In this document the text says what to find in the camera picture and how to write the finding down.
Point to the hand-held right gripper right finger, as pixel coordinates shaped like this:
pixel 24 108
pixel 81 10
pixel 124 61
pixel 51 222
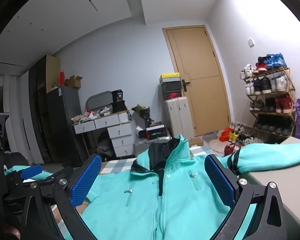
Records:
pixel 220 180

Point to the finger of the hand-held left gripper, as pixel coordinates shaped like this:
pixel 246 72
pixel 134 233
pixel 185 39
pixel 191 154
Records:
pixel 60 173
pixel 31 172

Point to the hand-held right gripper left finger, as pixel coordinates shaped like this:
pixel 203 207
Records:
pixel 86 180

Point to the teal zip jacket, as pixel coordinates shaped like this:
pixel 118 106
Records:
pixel 180 205

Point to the checkered tablecloth table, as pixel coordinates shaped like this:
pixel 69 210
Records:
pixel 115 166

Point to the white fluffy rug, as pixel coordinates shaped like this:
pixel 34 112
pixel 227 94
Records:
pixel 212 142

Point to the red yellow plastic bag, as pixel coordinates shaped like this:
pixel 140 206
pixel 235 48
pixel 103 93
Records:
pixel 226 134

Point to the black tall cabinet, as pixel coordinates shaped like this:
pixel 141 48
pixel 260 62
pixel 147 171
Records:
pixel 65 125

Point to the dark wardrobe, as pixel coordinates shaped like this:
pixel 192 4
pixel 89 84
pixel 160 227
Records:
pixel 38 110

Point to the scattered loose shoes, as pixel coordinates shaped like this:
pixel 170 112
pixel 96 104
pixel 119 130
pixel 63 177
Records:
pixel 245 135

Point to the white drawer desk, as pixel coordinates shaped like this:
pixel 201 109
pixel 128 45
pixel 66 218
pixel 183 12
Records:
pixel 120 132

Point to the silver suitcase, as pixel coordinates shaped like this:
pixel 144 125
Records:
pixel 140 150

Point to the pile of desk clutter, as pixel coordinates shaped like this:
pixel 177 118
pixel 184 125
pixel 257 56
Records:
pixel 90 115

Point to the cream upright suitcase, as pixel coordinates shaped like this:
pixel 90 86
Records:
pixel 177 120

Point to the grey folding chair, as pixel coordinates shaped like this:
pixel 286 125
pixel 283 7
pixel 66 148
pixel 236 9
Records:
pixel 97 100

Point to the wooden door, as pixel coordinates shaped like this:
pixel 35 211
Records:
pixel 205 100

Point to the black bag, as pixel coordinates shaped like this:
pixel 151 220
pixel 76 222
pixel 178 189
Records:
pixel 118 102

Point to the large cardboard box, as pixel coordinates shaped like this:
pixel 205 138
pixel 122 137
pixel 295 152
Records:
pixel 52 72

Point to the flower bouquet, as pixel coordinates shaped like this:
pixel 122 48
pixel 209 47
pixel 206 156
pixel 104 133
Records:
pixel 141 111

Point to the small open cardboard box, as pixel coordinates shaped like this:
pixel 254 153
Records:
pixel 73 82

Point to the grey shoe box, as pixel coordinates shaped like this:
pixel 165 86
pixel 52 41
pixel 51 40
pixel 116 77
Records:
pixel 171 87

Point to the wooden shoe rack with shoes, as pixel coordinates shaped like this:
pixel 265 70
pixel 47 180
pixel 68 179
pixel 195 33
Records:
pixel 265 85

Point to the yellow shoe box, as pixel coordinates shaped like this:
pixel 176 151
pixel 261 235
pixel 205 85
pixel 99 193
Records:
pixel 168 78

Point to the white light switch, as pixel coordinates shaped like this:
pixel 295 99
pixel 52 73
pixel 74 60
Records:
pixel 251 42

